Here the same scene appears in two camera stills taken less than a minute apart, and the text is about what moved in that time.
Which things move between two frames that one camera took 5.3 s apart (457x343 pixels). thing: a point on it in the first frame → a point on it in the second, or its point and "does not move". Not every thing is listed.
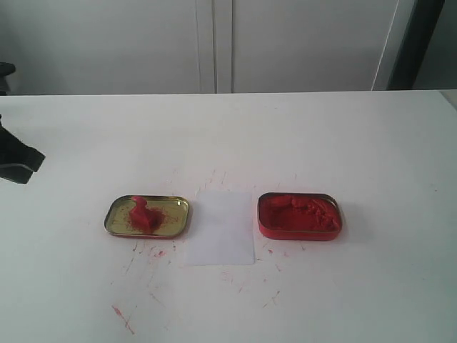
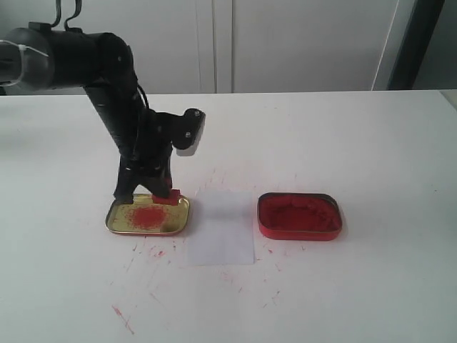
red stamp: (143, 219) → (175, 194)
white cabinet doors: (196, 46) does not move
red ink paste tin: (299, 216) does not move
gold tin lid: (147, 216) does not move
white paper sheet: (221, 229) does not move
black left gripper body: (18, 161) → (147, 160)
